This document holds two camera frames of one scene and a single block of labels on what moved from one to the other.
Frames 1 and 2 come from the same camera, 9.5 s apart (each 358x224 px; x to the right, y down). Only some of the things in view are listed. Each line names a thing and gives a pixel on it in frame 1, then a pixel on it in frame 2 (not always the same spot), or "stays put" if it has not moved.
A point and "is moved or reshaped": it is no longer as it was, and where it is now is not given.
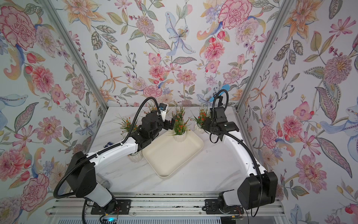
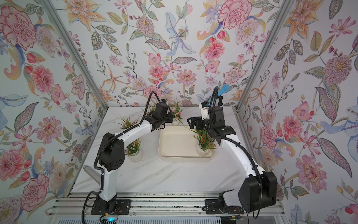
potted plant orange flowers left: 125,124 stays put
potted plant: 181,124 is moved or reshaped
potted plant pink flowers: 135,157 stays put
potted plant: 152,108 stays put
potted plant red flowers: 199,122 -> 205,143
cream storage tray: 165,156 is moved or reshaped
